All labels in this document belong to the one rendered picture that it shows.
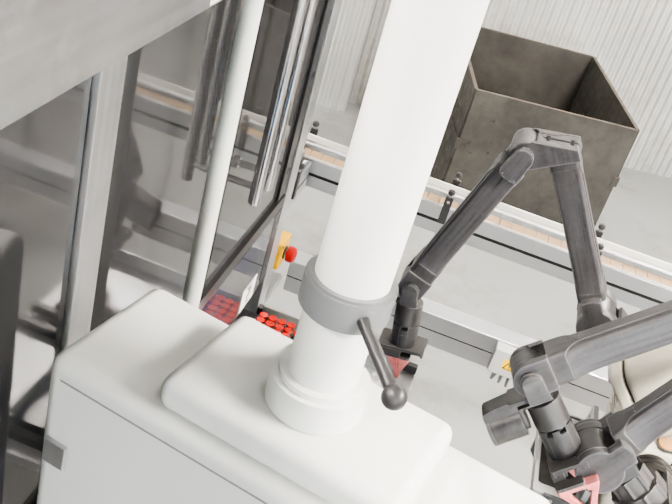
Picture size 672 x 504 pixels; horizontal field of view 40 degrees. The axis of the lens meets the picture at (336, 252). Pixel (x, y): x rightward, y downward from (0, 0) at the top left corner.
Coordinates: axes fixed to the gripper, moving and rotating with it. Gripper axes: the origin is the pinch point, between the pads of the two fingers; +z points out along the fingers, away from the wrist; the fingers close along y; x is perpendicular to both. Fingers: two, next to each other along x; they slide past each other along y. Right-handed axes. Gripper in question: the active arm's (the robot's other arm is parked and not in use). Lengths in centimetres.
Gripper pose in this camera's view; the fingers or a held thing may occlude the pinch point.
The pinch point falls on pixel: (396, 373)
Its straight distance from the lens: 209.0
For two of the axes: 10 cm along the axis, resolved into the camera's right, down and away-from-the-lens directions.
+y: -9.6, -2.3, 1.8
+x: -2.7, 4.5, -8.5
